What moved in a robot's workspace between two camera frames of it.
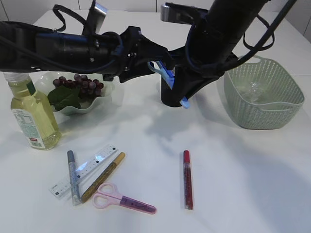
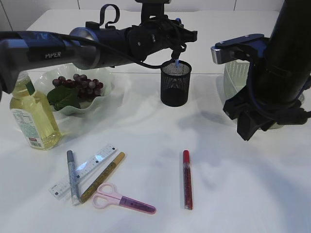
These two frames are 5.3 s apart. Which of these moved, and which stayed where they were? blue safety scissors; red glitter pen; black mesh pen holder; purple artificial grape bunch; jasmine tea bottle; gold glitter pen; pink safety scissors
Moved: blue safety scissors
Stayed: red glitter pen; jasmine tea bottle; pink safety scissors; purple artificial grape bunch; gold glitter pen; black mesh pen holder
